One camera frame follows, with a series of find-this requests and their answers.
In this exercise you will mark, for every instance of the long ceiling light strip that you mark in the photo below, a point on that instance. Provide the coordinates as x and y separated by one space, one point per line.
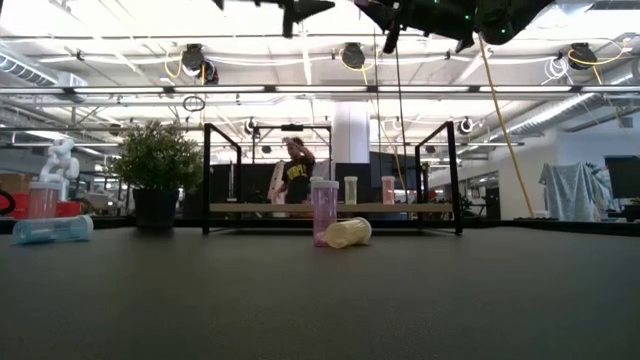
125 90

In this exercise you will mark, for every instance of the grey cloth cover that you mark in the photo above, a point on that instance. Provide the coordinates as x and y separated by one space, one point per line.
575 192

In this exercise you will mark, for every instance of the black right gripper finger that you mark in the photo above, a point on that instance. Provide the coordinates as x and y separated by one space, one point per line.
380 12

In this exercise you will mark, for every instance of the yellow medicine bottle white cap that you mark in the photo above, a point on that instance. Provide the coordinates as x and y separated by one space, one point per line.
351 192
350 233

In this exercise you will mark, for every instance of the orange medicine bottle white cap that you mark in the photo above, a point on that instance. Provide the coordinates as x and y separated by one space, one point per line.
388 192

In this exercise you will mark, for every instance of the pink medicine bottle white cap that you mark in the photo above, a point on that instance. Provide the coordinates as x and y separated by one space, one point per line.
324 210

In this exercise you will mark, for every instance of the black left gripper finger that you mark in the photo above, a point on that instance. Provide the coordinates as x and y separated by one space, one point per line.
307 7

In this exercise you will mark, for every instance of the black computer monitor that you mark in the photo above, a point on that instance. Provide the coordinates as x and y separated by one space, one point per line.
622 177
385 162

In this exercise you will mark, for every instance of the person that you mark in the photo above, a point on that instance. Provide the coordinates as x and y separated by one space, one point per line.
299 180

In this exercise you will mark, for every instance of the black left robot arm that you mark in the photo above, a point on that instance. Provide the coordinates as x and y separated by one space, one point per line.
218 3

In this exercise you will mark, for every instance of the wooden shelf black metal frame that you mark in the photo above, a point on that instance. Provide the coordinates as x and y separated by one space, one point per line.
240 207

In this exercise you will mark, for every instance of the red box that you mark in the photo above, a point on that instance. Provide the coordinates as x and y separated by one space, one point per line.
70 210

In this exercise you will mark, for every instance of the white bag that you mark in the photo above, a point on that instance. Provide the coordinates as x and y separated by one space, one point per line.
276 182

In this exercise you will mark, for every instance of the dark table mat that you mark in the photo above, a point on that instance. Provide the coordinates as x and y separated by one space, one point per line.
320 300

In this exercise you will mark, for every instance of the green potted plant black pot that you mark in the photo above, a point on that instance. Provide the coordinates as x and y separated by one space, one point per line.
155 160

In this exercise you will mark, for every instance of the silver ventilation duct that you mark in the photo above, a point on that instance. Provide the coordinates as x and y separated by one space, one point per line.
550 117
25 70

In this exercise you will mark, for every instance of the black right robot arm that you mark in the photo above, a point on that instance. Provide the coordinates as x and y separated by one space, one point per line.
510 20

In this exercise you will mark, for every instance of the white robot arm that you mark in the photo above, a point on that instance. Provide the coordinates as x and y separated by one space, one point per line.
62 162

